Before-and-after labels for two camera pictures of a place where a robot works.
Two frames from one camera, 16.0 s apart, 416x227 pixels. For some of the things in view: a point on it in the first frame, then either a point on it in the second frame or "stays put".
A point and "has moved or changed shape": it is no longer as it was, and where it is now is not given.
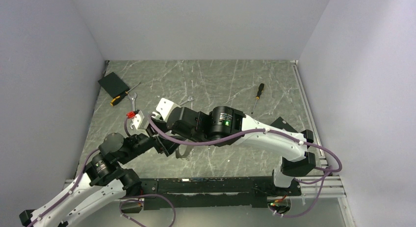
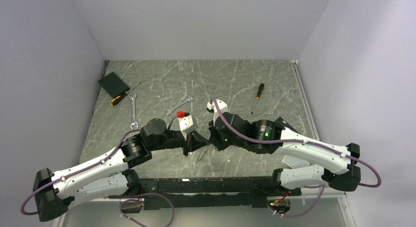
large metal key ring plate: (182, 151) has moved or changed shape
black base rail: (211, 192) stays put
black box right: (281, 123) stays put
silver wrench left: (133, 101) stays put
